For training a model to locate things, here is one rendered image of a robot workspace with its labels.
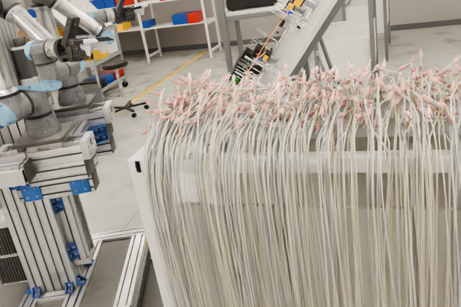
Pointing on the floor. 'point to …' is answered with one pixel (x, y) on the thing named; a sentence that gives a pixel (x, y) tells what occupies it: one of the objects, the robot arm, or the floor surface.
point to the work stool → (121, 85)
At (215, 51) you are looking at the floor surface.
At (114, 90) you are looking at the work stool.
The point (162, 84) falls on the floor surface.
